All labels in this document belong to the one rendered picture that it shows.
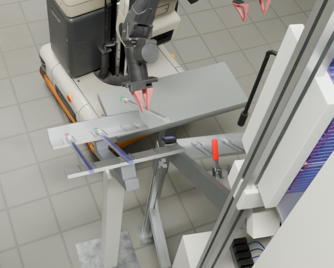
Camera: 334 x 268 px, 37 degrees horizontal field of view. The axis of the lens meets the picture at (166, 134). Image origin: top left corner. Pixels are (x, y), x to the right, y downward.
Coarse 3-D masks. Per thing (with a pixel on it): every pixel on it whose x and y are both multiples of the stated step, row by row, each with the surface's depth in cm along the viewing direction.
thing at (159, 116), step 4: (128, 100) 175; (128, 104) 174; (132, 104) 168; (136, 104) 165; (136, 108) 163; (144, 108) 155; (148, 108) 154; (144, 112) 155; (148, 112) 150; (152, 112) 147; (156, 112) 146; (156, 116) 143; (160, 116) 140; (164, 116) 139; (160, 120) 140; (164, 120) 137; (168, 120) 137
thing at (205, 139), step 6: (234, 132) 189; (240, 132) 189; (186, 138) 184; (192, 138) 185; (198, 138) 185; (204, 138) 186; (210, 138) 186; (216, 138) 187; (222, 138) 187; (228, 138) 188; (234, 138) 189; (180, 144) 184; (186, 144) 185
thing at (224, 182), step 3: (225, 168) 149; (207, 171) 148; (210, 171) 148; (222, 171) 147; (225, 171) 147; (222, 174) 144; (225, 174) 144; (225, 177) 141; (219, 180) 139; (222, 180) 139; (225, 180) 138; (222, 183) 136; (225, 183) 136; (228, 183) 135; (225, 186) 133; (228, 186) 133
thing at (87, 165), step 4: (68, 140) 170; (72, 140) 169; (72, 144) 164; (76, 148) 158; (76, 152) 154; (80, 152) 152; (80, 156) 148; (84, 156) 147; (84, 160) 143; (84, 164) 140; (88, 164) 138; (88, 168) 135; (92, 168) 134; (92, 172) 133
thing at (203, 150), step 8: (192, 144) 183; (200, 144) 181; (208, 144) 183; (224, 144) 181; (232, 144) 180; (240, 144) 180; (184, 152) 173; (192, 152) 172; (200, 152) 172; (208, 152) 171; (224, 152) 170; (232, 152) 169; (240, 152) 169
